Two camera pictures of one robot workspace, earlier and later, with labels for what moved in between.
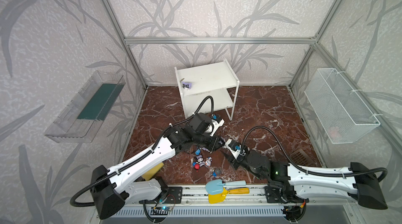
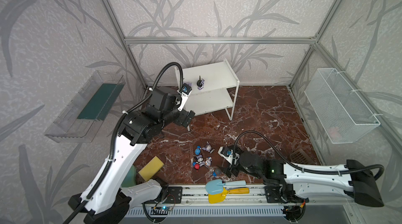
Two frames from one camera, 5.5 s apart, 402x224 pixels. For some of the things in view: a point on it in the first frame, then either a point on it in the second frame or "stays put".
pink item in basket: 334,135 stays put
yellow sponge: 152,172 stays put
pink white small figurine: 208,162 stays put
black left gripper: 212,142 -> 186,116
